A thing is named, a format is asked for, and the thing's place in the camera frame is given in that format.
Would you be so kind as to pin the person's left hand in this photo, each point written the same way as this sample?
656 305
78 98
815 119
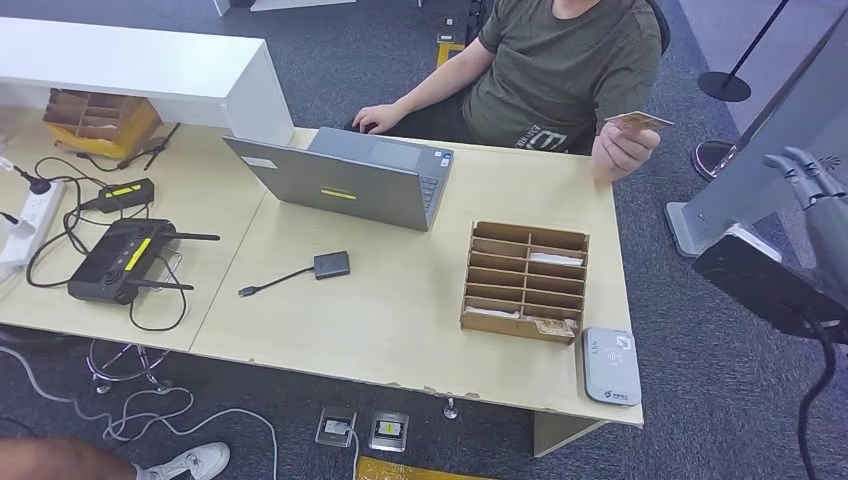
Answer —
623 152

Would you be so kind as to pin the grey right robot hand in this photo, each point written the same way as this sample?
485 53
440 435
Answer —
831 225

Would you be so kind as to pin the person's right hand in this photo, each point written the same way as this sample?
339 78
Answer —
379 119

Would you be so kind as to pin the ID card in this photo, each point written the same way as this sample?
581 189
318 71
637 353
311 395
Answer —
639 120

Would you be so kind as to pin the person's right forearm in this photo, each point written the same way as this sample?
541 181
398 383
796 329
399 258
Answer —
440 83

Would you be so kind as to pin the seated person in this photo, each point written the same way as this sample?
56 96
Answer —
563 66

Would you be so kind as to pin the white card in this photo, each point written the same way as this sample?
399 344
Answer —
555 259

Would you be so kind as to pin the cardboard card organizer box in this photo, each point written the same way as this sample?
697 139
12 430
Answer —
523 278

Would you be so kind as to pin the patterned room key card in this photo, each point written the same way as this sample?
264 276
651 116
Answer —
555 326

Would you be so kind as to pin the pale card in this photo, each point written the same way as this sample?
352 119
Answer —
490 312

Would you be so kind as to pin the grey card reader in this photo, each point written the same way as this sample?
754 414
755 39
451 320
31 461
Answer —
611 368

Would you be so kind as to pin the person's bare leg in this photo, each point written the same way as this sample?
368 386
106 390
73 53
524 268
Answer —
60 460

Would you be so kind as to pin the grey laptop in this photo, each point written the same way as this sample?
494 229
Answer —
331 179

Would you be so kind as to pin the chrome stanchion base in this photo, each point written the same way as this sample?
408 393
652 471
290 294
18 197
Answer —
707 160

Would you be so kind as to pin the grey kiosk stand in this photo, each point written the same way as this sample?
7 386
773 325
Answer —
782 152

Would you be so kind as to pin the short yellow floor tape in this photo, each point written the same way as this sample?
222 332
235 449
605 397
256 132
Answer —
449 53

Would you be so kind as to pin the black stanchion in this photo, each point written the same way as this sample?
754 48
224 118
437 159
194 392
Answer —
723 86

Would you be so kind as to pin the black office chair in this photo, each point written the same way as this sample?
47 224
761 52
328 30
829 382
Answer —
660 26

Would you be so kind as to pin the white furniture base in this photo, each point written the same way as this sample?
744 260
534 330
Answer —
298 4

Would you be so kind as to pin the white counter shelf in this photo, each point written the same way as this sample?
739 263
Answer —
132 66

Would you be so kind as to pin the black charger with yellow label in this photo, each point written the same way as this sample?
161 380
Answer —
126 194

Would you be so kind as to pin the cardboard organizer with yellow base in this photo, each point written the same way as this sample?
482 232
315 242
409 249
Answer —
99 122

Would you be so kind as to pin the wooden desk leg panel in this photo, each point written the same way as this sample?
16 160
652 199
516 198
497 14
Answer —
556 434

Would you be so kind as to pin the small chrome floor stud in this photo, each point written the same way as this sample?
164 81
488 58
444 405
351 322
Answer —
450 411

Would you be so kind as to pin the black remote controller with antennas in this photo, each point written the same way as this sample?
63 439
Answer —
112 262

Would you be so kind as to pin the floor socket with white plug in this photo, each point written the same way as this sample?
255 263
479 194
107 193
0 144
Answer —
335 427

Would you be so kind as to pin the floor socket with yellow label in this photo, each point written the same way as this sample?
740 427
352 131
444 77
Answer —
389 432

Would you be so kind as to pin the black plug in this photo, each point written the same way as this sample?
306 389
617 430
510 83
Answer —
38 185

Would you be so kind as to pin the wide yellow floor tape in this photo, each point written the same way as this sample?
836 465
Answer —
404 472

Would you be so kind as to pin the white power strip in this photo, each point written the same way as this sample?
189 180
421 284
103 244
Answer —
33 222

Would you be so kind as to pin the white plug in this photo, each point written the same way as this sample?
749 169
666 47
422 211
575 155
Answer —
18 227

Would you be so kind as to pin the chrome chair base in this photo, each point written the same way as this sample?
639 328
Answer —
99 386

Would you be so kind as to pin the white shoe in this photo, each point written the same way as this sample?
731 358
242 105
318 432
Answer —
192 462

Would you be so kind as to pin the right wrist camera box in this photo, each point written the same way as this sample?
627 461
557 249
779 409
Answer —
762 285

